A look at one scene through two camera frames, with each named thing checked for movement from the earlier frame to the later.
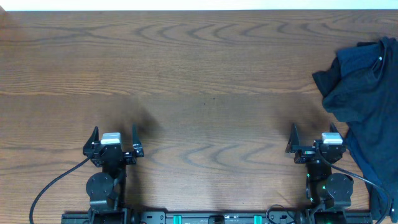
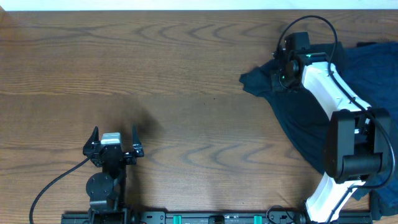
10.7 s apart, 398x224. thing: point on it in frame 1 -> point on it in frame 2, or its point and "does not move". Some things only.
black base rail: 219,217 does not move
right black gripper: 306,154 -> 275,85
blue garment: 365,94 does not move
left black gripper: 91,150 does not move
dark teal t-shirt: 361,91 -> 306,109
